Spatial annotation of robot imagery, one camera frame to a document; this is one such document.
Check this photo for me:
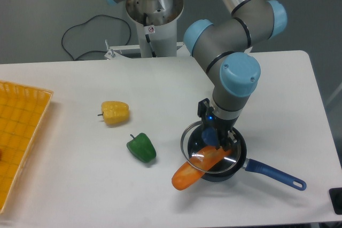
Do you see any glass pot lid blue knob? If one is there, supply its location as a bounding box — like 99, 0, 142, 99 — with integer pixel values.
180, 121, 246, 179

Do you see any green toy bell pepper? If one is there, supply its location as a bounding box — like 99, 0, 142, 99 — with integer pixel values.
126, 133, 157, 163

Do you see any yellow plastic basket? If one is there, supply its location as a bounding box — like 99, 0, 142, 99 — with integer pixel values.
1, 81, 53, 213

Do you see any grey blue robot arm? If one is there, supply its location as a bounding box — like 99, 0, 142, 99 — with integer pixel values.
106, 0, 287, 147

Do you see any dark pot blue handle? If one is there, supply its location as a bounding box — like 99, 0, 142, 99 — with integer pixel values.
181, 121, 307, 191

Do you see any black cable on floor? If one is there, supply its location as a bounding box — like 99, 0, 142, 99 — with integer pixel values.
61, 14, 132, 61

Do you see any black device at table edge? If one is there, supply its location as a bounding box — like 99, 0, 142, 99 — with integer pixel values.
329, 187, 342, 215

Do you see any yellow toy bell pepper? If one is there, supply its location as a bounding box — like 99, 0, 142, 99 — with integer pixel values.
98, 101, 130, 125

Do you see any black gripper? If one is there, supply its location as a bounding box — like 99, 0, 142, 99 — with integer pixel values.
197, 98, 238, 151

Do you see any orange toy baguette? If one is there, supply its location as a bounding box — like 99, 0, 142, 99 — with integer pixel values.
172, 146, 233, 191

